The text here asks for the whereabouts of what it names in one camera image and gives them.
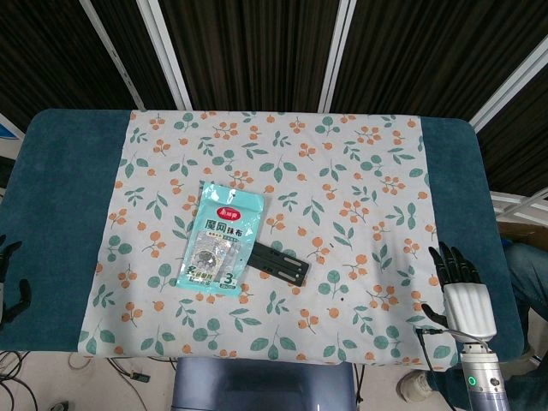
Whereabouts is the left robot hand black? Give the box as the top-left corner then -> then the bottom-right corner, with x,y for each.
0,234 -> 33,331

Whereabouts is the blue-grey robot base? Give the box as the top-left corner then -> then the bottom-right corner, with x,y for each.
170,356 -> 359,411

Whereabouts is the teal table cover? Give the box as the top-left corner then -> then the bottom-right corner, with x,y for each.
0,108 -> 526,366

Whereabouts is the white shoe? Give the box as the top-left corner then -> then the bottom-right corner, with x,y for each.
395,370 -> 430,400

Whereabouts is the floral patterned tablecloth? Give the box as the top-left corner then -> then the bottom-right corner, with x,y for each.
78,110 -> 460,372

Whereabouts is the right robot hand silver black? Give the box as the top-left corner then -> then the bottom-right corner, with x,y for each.
421,241 -> 498,343

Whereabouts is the light blue cloth package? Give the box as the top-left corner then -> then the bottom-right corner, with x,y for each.
176,181 -> 265,292

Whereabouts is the person leg in blue jeans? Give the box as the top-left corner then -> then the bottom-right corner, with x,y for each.
503,241 -> 548,320

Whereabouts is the black slotted flat plate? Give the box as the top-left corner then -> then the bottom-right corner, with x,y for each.
244,241 -> 312,288

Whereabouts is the white aluminium partition frame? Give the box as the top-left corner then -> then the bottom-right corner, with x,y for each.
469,45 -> 548,132
135,0 -> 193,111
79,0 -> 147,111
318,0 -> 358,113

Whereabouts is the black floor cable bundle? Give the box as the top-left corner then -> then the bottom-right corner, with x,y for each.
0,349 -> 42,411

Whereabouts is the cardboard box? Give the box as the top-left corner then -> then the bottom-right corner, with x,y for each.
497,221 -> 548,246

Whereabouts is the blue white sign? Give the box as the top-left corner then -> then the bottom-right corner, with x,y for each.
0,112 -> 26,142

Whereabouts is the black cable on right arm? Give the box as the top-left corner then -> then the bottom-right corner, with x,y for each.
415,326 -> 451,411

